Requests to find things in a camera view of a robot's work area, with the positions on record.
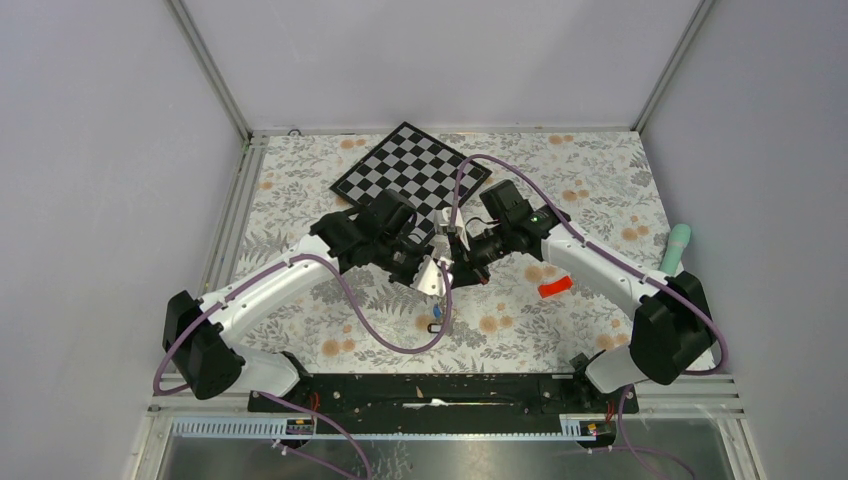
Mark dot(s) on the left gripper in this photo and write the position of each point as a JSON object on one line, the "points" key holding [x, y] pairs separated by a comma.
{"points": [[422, 250]]}

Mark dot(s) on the aluminium frame rails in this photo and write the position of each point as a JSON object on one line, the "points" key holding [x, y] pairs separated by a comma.
{"points": [[244, 173]]}

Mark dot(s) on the grey metal key holder plate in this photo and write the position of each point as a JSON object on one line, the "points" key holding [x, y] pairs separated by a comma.
{"points": [[435, 324]]}

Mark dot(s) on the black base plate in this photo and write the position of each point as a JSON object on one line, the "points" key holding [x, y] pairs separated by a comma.
{"points": [[426, 404]]}

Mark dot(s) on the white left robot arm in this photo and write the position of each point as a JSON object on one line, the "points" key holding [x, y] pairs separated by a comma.
{"points": [[203, 336]]}

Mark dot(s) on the floral table mat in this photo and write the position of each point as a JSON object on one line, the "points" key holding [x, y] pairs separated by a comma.
{"points": [[601, 179]]}

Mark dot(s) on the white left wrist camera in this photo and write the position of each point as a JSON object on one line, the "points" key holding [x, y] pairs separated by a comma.
{"points": [[433, 278]]}

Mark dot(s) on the black and silver chessboard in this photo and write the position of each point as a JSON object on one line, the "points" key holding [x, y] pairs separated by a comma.
{"points": [[411, 162]]}

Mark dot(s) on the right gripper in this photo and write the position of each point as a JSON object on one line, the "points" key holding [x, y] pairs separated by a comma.
{"points": [[468, 268]]}

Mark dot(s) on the mint green handle tool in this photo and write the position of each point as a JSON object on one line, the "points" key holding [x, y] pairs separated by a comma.
{"points": [[678, 239]]}

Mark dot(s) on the red key tag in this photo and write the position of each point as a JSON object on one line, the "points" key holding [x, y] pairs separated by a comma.
{"points": [[554, 288]]}

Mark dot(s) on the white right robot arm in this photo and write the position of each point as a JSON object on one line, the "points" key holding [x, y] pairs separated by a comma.
{"points": [[669, 314]]}

